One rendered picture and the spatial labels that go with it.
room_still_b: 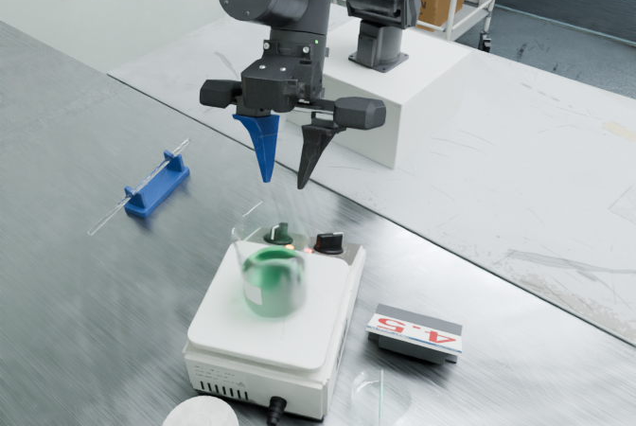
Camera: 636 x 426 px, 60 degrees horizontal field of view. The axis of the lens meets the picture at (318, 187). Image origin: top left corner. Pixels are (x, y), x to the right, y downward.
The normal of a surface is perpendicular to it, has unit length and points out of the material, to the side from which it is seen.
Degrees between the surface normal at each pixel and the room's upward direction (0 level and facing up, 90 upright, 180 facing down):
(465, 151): 0
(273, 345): 0
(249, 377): 90
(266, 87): 82
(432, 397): 0
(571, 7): 90
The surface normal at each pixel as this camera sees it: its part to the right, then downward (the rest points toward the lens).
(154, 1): 0.79, 0.41
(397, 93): 0.03, -0.76
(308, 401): -0.24, 0.65
